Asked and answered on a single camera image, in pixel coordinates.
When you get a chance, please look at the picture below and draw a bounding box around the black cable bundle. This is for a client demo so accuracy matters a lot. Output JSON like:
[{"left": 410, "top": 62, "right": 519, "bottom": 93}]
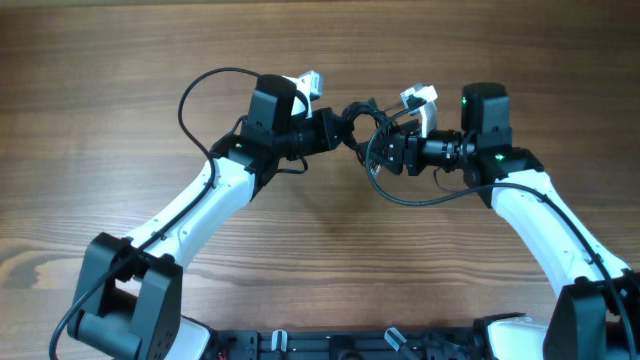
[{"left": 341, "top": 97, "right": 407, "bottom": 166}]

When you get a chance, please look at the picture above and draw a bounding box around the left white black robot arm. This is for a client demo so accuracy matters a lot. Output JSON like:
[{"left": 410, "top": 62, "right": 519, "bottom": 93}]
[{"left": 49, "top": 71, "right": 341, "bottom": 359}]

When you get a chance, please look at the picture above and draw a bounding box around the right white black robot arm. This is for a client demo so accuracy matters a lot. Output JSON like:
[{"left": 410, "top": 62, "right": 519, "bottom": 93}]
[{"left": 362, "top": 82, "right": 639, "bottom": 359}]

